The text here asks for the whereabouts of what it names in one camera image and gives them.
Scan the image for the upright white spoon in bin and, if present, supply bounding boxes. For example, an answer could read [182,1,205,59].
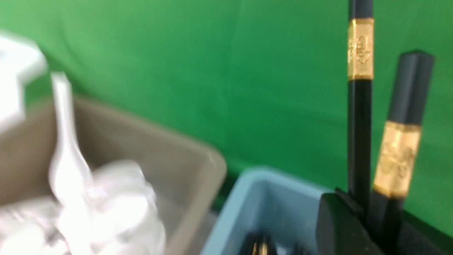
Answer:
[48,72,93,210]

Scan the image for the green backdrop cloth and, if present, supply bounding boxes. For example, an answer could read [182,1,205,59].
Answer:
[0,0,453,235]

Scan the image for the pile of black chopsticks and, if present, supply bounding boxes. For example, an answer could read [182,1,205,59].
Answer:
[241,230,312,255]

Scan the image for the pile of white spoons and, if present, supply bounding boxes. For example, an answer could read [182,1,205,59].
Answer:
[1,160,166,255]

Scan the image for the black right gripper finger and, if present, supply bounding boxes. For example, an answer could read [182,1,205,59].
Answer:
[316,188,384,255]

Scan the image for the black chopstick gold band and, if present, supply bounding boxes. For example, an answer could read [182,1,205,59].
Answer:
[347,0,375,210]
[367,50,435,253]

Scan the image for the blue plastic chopstick bin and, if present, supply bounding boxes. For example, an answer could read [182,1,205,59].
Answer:
[200,166,331,255]

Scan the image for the large white plastic tub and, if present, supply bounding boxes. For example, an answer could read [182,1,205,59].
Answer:
[0,30,47,132]

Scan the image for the olive plastic spoon bin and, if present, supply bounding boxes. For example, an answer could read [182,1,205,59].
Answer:
[0,97,227,255]

